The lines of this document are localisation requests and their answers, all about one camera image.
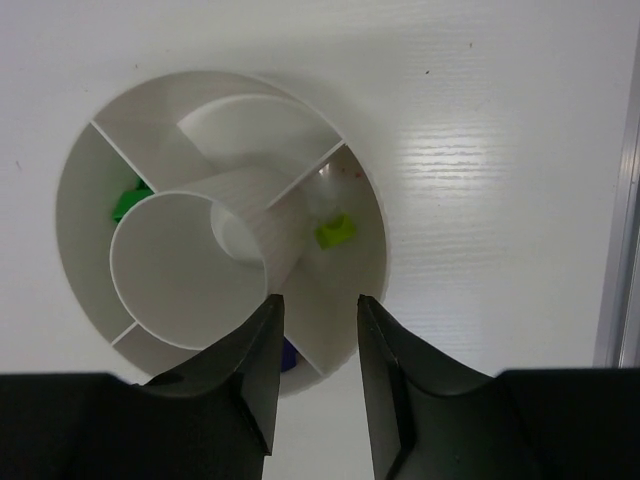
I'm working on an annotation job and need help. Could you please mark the blue lego plate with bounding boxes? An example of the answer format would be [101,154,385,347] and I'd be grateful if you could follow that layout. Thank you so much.
[280,339,298,373]

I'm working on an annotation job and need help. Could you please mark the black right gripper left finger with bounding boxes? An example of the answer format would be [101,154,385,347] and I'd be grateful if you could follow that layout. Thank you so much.
[1,295,284,479]

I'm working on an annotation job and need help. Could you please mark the white round divided container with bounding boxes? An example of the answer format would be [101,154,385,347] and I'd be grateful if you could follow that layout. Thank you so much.
[55,71,387,395]

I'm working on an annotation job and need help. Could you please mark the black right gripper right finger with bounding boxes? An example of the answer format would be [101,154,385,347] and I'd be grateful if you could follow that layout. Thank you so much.
[357,296,639,479]

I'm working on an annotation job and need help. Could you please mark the small lime green lego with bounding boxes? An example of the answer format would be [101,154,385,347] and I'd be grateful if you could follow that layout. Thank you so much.
[314,213,357,250]

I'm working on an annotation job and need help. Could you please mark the aluminium table frame rail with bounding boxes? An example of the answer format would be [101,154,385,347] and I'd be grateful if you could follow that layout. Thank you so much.
[594,67,639,368]

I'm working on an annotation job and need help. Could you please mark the dark green lego brick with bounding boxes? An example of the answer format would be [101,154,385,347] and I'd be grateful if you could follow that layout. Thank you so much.
[111,180,154,223]

